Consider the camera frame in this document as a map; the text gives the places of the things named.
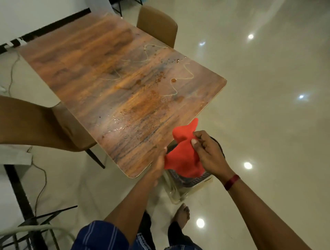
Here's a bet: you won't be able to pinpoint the clear plastic bin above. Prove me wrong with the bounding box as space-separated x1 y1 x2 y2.
162 136 226 205

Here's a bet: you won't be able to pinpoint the person's right hand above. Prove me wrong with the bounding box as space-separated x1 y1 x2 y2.
191 130 234 181

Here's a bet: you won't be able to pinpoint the another person's forearm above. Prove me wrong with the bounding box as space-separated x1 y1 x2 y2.
0 95 87 152

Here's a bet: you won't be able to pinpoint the white curved tube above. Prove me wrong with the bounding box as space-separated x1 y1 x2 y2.
0 224 76 242

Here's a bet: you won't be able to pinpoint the dark trousers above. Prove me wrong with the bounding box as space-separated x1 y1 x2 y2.
139 211 202 250

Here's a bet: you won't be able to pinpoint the grey floor cable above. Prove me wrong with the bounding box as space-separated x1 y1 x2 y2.
7 50 48 219

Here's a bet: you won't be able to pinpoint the person's right forearm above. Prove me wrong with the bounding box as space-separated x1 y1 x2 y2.
224 175 313 250

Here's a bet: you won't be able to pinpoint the person's left forearm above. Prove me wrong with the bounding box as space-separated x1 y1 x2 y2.
104 178 162 246

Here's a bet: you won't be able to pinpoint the red cloth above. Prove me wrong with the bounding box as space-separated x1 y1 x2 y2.
164 118 206 179

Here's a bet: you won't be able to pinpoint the brown chair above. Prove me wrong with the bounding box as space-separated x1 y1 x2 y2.
136 5 178 49
51 101 106 169

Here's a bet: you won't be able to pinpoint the black metal stand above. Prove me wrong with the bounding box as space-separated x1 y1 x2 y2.
0 205 78 250

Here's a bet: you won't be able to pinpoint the blue striped shirt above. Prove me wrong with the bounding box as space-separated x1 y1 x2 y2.
71 220 156 250

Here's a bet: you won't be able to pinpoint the person's left hand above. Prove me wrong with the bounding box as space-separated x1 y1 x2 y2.
150 148 168 188

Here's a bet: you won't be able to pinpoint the red wristband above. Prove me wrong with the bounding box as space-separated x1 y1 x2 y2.
223 174 241 191

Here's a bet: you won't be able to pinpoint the person's bare foot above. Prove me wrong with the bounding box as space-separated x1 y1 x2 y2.
170 203 190 230

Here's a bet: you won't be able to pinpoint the black metal chair frame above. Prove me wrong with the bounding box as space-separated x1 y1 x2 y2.
108 0 143 17

